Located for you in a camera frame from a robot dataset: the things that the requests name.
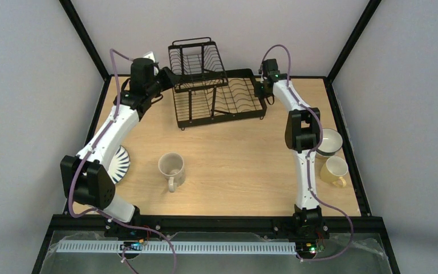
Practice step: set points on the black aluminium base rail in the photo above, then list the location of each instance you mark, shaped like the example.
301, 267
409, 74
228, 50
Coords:
283, 227

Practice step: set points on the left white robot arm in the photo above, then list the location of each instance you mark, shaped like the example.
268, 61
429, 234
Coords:
85, 175

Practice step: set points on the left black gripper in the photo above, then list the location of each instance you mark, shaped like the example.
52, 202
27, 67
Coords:
166, 76

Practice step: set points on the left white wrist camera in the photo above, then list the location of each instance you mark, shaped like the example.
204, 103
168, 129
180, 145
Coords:
150, 55

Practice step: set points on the black wire dish rack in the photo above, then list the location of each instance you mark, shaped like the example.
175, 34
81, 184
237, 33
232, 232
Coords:
207, 93

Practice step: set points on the white bowl with dark rim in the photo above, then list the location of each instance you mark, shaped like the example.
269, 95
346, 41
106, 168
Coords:
331, 143

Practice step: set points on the blue striped white plate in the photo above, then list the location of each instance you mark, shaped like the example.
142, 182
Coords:
119, 165

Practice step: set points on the seashell pattern ceramic mug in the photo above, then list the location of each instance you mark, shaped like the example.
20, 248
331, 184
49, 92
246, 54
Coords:
172, 167

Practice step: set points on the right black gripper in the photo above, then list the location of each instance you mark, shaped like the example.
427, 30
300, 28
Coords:
260, 87

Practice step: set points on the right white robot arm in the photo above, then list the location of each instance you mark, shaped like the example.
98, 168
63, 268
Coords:
302, 136

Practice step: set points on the yellow ceramic mug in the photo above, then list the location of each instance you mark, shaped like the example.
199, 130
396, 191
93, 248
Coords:
334, 171

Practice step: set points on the white slotted cable duct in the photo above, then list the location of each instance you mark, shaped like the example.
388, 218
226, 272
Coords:
179, 247

